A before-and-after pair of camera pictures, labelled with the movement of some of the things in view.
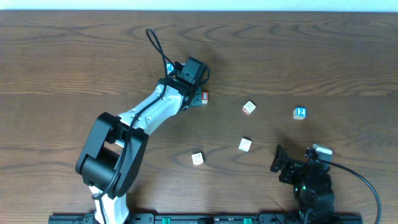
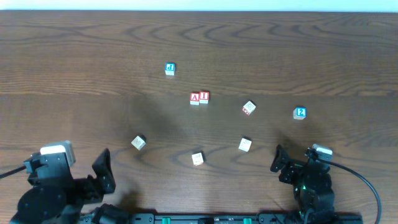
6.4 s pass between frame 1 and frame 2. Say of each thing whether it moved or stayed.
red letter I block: stayed
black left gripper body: moved
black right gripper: stayed
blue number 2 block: stayed
